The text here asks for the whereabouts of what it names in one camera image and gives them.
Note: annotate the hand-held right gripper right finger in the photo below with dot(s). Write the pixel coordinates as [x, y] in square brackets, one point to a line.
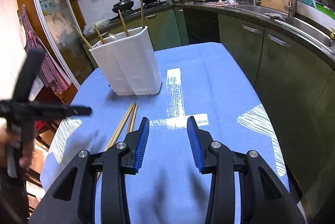
[195, 145]

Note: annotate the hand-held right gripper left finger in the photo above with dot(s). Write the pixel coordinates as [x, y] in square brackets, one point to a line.
[142, 145]

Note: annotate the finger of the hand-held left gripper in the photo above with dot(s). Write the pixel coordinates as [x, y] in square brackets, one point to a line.
[65, 110]

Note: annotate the white plastic utensil holder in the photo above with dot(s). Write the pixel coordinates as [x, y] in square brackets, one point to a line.
[130, 61]

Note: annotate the clear plastic spoon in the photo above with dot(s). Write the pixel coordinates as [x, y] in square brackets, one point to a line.
[112, 37]

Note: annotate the person's left hand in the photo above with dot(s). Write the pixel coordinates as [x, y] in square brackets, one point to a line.
[26, 148]

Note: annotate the red checked apron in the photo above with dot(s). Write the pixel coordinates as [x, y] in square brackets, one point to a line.
[52, 72]

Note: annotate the white dotted curtain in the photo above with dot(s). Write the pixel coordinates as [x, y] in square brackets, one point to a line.
[10, 43]

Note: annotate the printed sliding door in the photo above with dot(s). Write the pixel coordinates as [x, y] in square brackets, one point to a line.
[52, 17]

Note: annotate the blue printed tablecloth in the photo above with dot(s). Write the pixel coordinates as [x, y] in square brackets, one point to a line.
[222, 82]

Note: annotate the clear plastic bag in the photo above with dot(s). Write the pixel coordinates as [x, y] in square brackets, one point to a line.
[95, 26]

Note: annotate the black wok with lid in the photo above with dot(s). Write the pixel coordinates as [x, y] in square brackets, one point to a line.
[122, 5]

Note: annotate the black gas stove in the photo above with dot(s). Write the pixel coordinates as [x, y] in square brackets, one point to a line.
[138, 10]

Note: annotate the pink dish cloth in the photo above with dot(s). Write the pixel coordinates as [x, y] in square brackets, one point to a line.
[219, 3]

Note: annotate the dark stone kitchen countertop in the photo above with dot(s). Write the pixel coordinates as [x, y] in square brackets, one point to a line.
[308, 46]

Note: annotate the grey rag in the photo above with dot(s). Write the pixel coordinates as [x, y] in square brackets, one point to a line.
[274, 16]

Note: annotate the steel double sink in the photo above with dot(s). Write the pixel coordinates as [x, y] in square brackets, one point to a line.
[306, 26]

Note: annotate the yellow soap dispenser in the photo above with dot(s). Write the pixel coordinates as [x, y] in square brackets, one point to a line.
[331, 33]

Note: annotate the teal plastic basket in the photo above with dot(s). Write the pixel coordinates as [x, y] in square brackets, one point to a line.
[306, 0]

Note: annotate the green plastic tray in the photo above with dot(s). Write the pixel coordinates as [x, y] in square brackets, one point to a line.
[324, 8]

